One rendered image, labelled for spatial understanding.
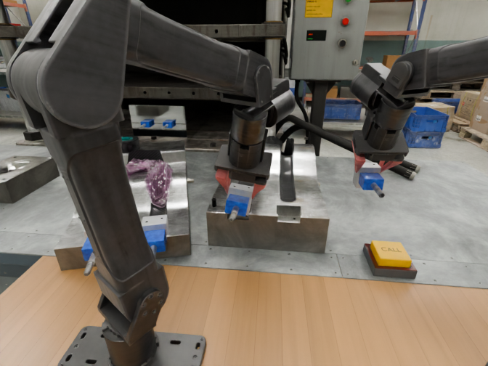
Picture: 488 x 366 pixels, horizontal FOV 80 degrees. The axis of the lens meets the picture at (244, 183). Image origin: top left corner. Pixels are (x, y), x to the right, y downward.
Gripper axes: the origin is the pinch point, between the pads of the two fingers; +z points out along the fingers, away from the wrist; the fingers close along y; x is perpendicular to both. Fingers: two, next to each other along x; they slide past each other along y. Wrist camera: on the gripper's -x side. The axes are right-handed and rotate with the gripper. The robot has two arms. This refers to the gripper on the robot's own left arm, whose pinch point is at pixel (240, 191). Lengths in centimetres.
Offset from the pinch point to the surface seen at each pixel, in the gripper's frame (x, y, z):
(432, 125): -304, -202, 145
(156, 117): -69, 51, 36
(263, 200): -3.3, -5.1, 5.2
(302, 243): 4.0, -15.1, 8.2
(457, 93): -517, -330, 189
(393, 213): -15.0, -40.5, 13.6
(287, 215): -1.4, -11.2, 6.3
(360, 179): -11.1, -26.2, 0.1
